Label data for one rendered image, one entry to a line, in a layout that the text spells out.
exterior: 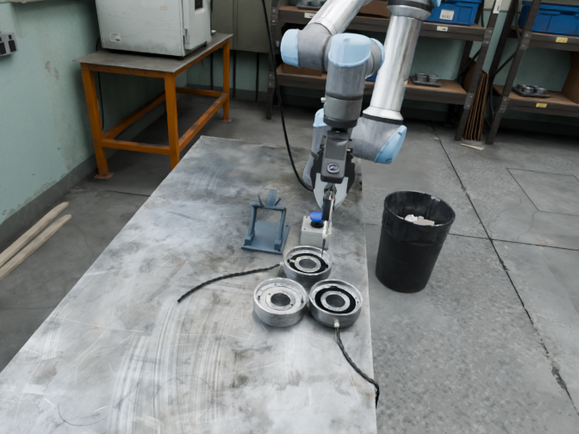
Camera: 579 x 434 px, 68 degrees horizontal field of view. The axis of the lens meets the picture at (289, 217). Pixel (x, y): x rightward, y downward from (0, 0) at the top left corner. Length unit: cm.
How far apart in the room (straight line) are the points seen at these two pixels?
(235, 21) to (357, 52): 380
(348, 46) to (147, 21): 227
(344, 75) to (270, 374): 55
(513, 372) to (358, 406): 141
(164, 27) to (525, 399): 270
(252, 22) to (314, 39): 360
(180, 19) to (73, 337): 234
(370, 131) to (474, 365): 119
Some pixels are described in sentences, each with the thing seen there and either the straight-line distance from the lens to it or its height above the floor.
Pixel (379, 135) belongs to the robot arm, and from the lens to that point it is 123.
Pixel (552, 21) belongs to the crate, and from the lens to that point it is 457.
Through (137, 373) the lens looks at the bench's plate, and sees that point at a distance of 79.
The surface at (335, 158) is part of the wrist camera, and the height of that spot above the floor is 107.
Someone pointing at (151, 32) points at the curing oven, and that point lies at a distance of 302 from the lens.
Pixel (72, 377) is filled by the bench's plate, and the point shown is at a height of 80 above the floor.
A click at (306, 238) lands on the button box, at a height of 83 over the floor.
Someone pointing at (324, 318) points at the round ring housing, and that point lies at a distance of 83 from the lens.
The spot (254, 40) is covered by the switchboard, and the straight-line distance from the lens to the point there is 459.
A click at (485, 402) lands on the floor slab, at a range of 195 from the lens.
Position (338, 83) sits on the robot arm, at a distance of 86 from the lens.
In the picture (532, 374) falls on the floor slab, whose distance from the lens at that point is 215.
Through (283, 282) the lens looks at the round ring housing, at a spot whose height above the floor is 83.
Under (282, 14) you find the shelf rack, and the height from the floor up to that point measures 97.
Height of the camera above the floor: 140
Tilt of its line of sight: 31 degrees down
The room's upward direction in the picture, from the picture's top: 5 degrees clockwise
